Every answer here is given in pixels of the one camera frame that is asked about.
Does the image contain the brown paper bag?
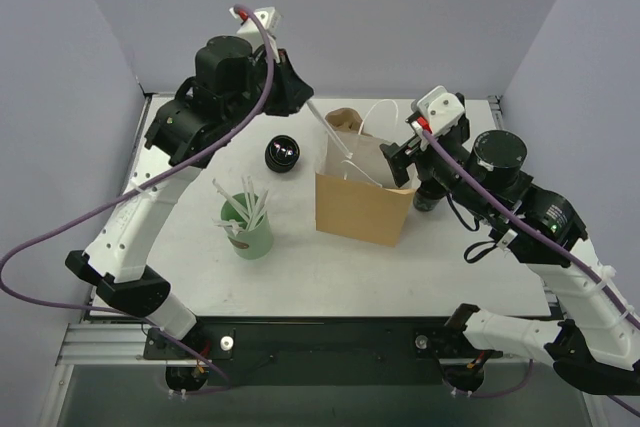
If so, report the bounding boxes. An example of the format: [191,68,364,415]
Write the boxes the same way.
[315,99,415,247]

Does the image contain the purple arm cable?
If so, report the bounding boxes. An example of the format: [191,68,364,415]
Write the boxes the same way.
[422,129,640,413]
[0,6,279,398]

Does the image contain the green straw holder cup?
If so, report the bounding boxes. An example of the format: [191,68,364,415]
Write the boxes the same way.
[220,201,274,260]

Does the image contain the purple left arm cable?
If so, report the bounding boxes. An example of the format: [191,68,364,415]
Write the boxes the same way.
[0,6,279,398]

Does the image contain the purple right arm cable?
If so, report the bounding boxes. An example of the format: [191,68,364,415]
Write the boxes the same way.
[422,129,640,413]

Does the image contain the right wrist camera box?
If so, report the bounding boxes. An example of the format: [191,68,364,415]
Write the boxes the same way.
[406,85,465,137]

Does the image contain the white straw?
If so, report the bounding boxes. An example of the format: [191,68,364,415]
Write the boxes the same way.
[241,176,255,223]
[212,179,250,224]
[306,100,353,160]
[214,219,246,236]
[248,189,269,230]

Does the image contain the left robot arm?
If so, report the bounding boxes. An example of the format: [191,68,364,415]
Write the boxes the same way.
[65,36,313,358]

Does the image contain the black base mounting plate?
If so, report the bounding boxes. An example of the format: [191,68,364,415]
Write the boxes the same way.
[99,315,506,388]

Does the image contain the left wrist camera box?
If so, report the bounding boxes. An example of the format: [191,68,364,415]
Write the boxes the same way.
[229,7,282,45]

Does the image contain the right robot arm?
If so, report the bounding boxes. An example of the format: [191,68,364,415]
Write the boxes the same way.
[381,114,639,396]

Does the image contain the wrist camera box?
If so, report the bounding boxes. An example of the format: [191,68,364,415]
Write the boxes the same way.
[406,85,465,137]
[229,7,282,45]

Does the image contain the brown pulp cup carriers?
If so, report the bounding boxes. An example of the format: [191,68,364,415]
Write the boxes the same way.
[325,107,363,133]

